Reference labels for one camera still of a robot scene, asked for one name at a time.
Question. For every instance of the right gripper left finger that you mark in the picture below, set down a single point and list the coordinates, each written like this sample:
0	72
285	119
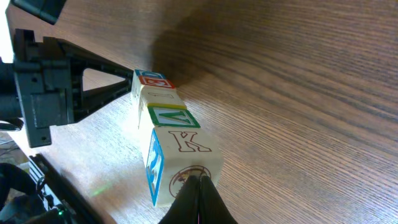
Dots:
184	209

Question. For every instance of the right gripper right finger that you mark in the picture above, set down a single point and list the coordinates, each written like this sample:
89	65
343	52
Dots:
212	209

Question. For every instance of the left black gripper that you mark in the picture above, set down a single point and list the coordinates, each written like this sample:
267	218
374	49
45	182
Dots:
55	82

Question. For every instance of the wooden block blue two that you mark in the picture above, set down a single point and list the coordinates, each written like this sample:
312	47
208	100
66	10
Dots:
174	154

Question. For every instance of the wooden block letter T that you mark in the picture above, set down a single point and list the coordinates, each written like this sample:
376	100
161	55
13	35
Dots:
155	96

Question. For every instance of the wooden block number one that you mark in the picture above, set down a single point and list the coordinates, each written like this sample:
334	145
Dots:
157	85

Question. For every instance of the wooden block number four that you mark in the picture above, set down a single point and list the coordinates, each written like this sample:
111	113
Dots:
147	74

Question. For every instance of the wooden block letter N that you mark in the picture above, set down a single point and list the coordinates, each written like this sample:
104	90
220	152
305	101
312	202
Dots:
162	116

